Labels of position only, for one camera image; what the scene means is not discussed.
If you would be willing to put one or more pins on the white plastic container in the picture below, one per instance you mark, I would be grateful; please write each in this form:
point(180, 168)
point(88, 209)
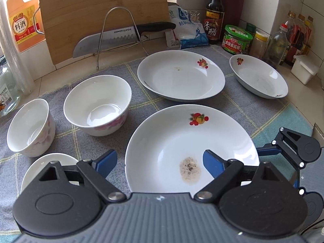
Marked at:
point(304, 68)

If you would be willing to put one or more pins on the red knife block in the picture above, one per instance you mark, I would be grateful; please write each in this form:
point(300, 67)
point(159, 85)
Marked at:
point(233, 10)

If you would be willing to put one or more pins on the steel wire rack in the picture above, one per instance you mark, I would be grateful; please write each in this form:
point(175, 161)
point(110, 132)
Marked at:
point(128, 32)

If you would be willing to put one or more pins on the clear bottle red cap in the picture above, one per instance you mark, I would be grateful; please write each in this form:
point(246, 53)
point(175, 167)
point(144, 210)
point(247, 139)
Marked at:
point(276, 47)

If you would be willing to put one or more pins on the yellow lid spice jar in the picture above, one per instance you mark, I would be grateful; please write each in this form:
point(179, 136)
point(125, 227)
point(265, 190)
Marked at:
point(259, 44)

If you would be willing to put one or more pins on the white blue salt bag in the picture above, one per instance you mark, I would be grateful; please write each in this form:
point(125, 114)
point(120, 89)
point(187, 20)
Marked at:
point(188, 33)

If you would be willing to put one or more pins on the bamboo cutting board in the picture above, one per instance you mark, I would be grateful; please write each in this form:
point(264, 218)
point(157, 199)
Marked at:
point(66, 22)

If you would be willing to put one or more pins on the orange cooking wine jug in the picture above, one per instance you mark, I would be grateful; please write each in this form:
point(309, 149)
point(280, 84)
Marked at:
point(26, 23)

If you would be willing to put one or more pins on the grey teal kitchen mat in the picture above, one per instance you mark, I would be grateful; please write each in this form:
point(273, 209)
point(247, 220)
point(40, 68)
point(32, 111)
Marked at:
point(261, 118)

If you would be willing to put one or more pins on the white plate with stain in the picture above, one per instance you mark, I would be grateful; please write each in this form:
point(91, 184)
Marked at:
point(165, 152)

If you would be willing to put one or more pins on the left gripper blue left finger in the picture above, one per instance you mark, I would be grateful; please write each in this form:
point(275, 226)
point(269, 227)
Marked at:
point(105, 163)

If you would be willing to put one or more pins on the kitchen knife black handle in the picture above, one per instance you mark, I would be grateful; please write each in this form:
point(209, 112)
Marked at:
point(89, 44)

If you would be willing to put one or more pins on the green lid sauce jar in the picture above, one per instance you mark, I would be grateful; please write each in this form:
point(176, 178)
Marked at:
point(236, 40)

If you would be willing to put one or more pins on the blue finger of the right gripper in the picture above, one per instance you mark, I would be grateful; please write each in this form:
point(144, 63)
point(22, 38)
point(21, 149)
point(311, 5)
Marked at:
point(268, 150)

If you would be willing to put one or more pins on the white floral plate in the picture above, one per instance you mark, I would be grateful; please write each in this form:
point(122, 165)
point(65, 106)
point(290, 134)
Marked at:
point(180, 75)
point(258, 77)

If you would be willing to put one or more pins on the green cap small jar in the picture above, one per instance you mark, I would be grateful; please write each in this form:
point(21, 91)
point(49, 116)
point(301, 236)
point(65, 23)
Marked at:
point(250, 28)

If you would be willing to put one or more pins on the dark vinegar bottle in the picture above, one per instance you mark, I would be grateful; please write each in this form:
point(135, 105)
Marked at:
point(213, 20)

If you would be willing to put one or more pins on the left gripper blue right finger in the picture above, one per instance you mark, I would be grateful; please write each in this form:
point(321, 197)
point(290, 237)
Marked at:
point(214, 164)

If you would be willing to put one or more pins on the glass jar black lid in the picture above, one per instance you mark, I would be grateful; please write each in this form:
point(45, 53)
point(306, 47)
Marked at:
point(9, 91)

